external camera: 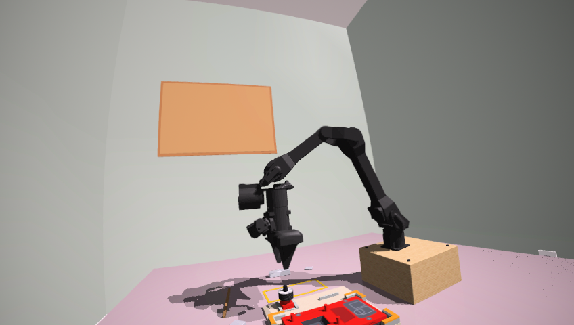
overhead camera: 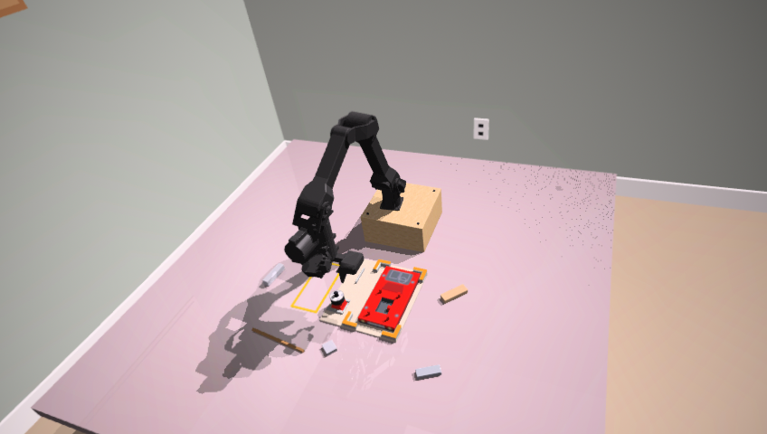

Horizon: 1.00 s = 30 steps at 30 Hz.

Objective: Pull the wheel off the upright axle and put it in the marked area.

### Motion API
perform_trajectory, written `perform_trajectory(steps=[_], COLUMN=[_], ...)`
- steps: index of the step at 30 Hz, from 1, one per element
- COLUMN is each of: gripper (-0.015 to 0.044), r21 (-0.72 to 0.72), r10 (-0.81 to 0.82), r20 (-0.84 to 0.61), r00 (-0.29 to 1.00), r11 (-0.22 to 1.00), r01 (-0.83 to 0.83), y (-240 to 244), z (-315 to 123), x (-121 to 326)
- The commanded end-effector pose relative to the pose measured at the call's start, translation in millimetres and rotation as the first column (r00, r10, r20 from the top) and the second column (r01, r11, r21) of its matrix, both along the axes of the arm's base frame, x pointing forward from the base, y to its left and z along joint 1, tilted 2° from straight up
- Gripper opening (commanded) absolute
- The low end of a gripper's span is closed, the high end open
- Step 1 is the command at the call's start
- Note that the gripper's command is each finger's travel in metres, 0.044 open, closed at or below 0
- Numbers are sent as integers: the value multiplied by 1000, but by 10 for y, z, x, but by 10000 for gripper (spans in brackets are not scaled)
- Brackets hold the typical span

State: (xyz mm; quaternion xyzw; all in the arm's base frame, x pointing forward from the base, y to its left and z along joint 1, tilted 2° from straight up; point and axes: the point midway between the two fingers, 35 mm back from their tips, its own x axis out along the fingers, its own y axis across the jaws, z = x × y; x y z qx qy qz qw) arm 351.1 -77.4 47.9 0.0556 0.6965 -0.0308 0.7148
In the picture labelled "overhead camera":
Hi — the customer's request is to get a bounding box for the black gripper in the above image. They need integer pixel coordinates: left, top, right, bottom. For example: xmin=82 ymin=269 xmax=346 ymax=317
xmin=316 ymin=233 xmax=365 ymax=283

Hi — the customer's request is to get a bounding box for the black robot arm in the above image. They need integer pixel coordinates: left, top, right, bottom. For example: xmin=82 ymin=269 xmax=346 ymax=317
xmin=284 ymin=111 xmax=406 ymax=278

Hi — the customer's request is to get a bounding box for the orange thin rod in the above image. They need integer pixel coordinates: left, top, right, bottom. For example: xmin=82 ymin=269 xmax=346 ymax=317
xmin=252 ymin=328 xmax=304 ymax=353

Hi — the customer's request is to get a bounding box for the grey and black wheel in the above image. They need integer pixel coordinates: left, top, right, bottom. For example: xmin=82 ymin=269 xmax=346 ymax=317
xmin=329 ymin=290 xmax=345 ymax=306

